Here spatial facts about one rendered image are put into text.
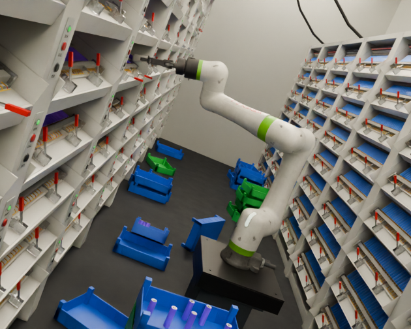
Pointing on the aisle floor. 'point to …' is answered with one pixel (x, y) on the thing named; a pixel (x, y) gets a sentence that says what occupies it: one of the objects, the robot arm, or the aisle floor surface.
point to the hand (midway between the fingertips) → (140, 58)
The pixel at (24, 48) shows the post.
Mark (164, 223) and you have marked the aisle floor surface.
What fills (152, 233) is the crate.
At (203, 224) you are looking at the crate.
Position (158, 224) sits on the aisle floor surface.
